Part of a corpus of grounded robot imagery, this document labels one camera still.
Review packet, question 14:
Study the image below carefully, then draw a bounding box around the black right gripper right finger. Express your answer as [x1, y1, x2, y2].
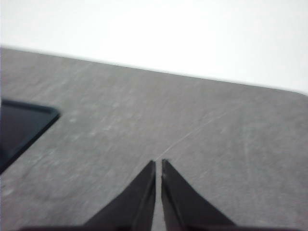
[161, 159, 237, 228]

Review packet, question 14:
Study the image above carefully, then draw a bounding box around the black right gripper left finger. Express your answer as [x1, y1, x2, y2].
[84, 160, 156, 227]

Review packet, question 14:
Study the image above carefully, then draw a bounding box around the dark teal rectangular tray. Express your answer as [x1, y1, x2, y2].
[0, 99, 60, 174]

